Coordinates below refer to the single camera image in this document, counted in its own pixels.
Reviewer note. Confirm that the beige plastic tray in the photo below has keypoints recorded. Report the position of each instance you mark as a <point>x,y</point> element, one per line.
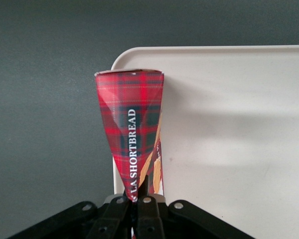
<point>239,124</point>

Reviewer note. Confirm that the red tartan cookie box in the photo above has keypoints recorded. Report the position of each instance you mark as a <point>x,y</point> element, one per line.
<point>129,104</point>

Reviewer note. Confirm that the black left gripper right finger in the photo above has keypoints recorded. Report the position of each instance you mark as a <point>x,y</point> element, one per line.
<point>149,219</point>

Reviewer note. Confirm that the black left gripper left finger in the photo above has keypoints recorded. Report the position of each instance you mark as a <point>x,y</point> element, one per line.
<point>114,219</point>

